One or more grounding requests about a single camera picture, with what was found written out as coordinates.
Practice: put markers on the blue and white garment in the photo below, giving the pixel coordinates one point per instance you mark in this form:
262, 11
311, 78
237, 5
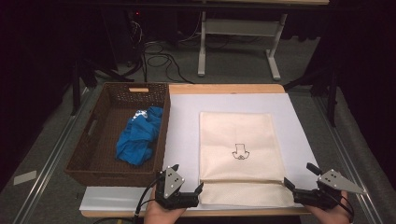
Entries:
140, 137

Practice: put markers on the white metal desk frame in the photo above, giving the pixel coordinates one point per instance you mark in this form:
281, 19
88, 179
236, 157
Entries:
239, 28

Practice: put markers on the person's left hand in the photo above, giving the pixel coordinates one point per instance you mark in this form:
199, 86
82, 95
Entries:
158, 216

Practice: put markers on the dark computer tower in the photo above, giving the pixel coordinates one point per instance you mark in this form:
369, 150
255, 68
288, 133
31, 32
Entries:
124, 37

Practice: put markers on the cream mesh laundry bag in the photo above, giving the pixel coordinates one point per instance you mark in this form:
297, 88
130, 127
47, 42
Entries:
239, 130

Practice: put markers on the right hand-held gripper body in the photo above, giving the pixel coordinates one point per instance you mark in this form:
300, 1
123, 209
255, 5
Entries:
330, 186

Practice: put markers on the person's right hand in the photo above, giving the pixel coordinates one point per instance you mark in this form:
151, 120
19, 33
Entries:
336, 216

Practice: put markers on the black metal stand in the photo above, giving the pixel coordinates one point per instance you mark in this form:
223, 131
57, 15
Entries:
76, 90
332, 93

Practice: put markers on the metal floor rail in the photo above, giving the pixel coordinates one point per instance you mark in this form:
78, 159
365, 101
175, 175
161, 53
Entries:
46, 171
348, 161

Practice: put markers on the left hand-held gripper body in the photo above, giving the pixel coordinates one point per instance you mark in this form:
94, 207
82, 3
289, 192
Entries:
172, 183

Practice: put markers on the brown wicker basket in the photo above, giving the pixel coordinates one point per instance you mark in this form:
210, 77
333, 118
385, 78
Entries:
106, 140

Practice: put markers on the white floor tape strip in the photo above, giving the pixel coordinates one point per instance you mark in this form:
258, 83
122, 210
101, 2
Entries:
25, 177

